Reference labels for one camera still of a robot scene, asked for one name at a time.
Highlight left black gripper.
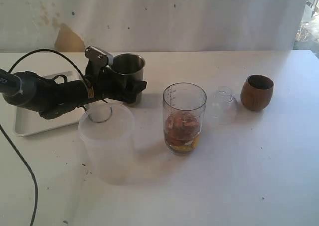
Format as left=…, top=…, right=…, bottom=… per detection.
left=84, top=45, right=147, bottom=104

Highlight stainless steel cup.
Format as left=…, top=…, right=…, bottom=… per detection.
left=110, top=53, right=146, bottom=105

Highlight gold coins and cork pieces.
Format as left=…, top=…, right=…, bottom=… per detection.
left=163, top=111, right=201, bottom=155

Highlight brown wooden cup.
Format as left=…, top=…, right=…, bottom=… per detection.
left=240, top=74, right=274, bottom=111

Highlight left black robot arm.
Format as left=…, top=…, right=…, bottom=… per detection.
left=0, top=46, right=147, bottom=120

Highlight clear plastic shaker cup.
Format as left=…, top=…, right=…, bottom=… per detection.
left=162, top=82, right=207, bottom=156

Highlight clear dome lid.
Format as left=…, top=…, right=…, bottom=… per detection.
left=211, top=86, right=238, bottom=125

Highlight white square tray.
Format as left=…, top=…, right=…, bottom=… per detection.
left=4, top=71, right=84, bottom=136

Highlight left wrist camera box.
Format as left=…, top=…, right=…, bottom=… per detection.
left=105, top=52, right=114, bottom=66

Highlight left black cable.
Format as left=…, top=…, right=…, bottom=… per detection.
left=0, top=48, right=112, bottom=226

